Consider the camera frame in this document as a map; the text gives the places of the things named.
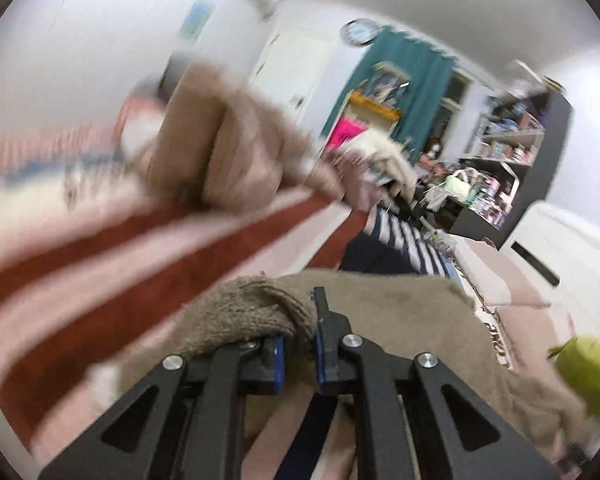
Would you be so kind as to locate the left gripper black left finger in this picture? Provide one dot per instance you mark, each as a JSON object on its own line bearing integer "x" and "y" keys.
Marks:
{"x": 183, "y": 420}

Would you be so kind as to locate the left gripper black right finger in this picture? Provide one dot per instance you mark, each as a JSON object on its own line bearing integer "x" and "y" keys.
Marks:
{"x": 414, "y": 418}

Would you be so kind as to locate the beige knitted sweater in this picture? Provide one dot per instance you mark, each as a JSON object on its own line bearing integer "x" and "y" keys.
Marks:
{"x": 404, "y": 315}

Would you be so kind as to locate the pink ribbed pillow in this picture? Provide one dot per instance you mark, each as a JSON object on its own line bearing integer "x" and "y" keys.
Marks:
{"x": 514, "y": 312}

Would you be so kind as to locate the dark navy folded garment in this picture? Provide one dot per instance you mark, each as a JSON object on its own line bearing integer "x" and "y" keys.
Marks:
{"x": 367, "y": 255}

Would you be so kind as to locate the striped red pink blanket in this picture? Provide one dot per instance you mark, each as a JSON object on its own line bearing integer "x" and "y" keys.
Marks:
{"x": 92, "y": 266}

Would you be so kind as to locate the green avocado plush toy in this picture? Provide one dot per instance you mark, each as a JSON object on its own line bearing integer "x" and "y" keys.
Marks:
{"x": 577, "y": 361}

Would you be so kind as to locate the white bed headboard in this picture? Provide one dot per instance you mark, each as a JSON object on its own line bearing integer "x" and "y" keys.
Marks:
{"x": 559, "y": 253}

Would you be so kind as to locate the cream blanket pile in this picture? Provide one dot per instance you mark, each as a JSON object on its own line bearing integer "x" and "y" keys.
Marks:
{"x": 379, "y": 150}

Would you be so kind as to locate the pink brown crumpled duvet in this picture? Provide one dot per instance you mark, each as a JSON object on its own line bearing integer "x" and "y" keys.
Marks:
{"x": 213, "y": 140}

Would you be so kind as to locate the black bookshelf with items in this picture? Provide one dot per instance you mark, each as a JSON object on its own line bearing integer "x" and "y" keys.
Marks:
{"x": 515, "y": 148}

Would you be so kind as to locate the yellow wooden shelf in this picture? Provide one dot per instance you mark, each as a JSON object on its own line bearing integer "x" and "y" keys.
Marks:
{"x": 360, "y": 113}

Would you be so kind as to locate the teal curtain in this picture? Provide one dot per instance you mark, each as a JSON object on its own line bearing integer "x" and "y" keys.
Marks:
{"x": 430, "y": 70}

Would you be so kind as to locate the white door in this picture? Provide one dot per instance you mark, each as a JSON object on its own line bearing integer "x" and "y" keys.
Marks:
{"x": 290, "y": 67}

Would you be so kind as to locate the round wall clock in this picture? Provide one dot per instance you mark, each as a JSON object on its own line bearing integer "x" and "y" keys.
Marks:
{"x": 359, "y": 32}

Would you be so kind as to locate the light blue wall poster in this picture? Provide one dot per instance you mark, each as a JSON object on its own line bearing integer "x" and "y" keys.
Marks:
{"x": 195, "y": 20}

